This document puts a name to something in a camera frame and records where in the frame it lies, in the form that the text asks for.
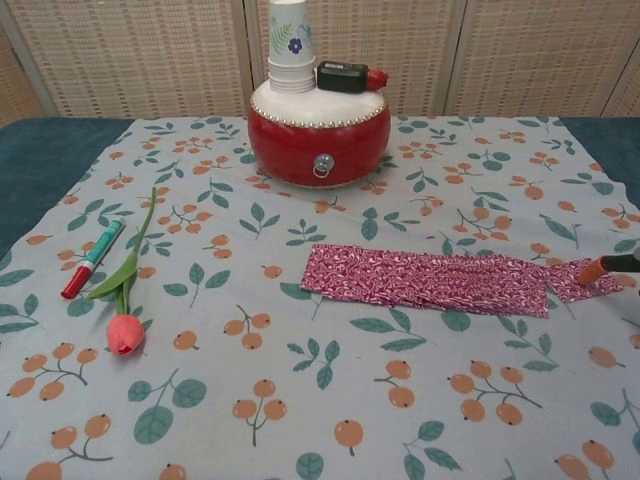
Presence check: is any artificial pink tulip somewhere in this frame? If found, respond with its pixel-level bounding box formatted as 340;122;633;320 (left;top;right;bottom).
82;187;157;357

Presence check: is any black bottle with red cap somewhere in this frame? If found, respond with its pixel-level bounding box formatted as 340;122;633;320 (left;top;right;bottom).
316;60;390;95

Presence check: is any woven folding screen panel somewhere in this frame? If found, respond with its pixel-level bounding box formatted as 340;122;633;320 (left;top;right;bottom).
0;14;46;129
244;0;469;119
447;0;640;120
0;0;259;121

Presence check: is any green marker with red cap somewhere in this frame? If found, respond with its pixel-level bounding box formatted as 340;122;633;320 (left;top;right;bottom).
60;218;125;300

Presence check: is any red drum with white skin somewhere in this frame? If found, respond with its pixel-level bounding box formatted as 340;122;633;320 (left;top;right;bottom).
247;79;393;191

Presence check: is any floral printed paper cup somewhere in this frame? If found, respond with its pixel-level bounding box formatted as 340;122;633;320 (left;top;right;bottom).
268;0;315;69

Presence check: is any white paper cup stack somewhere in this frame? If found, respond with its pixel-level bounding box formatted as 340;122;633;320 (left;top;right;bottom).
267;55;317;94

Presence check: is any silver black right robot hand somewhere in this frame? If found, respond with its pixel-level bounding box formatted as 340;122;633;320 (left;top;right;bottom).
578;252;640;326

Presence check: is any pink knitted cloth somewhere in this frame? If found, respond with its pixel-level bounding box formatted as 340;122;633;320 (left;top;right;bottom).
299;243;554;320

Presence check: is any floral print tablecloth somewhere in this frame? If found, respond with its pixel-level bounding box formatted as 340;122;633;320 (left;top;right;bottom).
0;115;640;480

